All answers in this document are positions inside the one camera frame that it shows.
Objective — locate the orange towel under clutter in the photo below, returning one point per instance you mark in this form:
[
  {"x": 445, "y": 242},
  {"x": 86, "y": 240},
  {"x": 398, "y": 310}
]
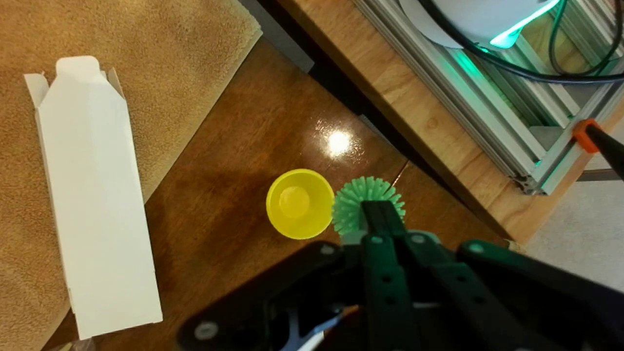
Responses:
[{"x": 162, "y": 65}]

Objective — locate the wooden stand platform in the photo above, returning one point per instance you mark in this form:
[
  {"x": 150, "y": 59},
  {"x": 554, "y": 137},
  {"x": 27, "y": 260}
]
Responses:
[{"x": 421, "y": 123}]

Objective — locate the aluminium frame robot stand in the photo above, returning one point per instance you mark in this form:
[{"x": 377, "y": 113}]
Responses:
[{"x": 507, "y": 123}]

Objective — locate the yellow bowl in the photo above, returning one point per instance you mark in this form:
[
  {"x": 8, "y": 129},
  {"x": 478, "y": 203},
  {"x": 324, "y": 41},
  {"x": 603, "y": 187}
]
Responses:
[{"x": 299, "y": 203}]

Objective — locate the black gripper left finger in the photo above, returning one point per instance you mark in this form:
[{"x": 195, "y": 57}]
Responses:
[{"x": 260, "y": 293}]

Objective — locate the green spiky ball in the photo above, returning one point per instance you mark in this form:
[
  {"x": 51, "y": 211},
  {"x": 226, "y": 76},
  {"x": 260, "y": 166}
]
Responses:
[{"x": 351, "y": 207}]

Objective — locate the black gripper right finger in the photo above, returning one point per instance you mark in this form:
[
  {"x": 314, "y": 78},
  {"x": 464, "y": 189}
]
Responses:
[{"x": 507, "y": 293}]

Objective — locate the long white cardboard box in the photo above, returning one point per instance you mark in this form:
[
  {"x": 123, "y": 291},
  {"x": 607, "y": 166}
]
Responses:
[{"x": 94, "y": 207}]

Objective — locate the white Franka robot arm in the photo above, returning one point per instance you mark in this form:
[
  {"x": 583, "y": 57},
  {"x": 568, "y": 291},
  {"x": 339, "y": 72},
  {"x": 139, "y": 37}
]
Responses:
[{"x": 474, "y": 20}]

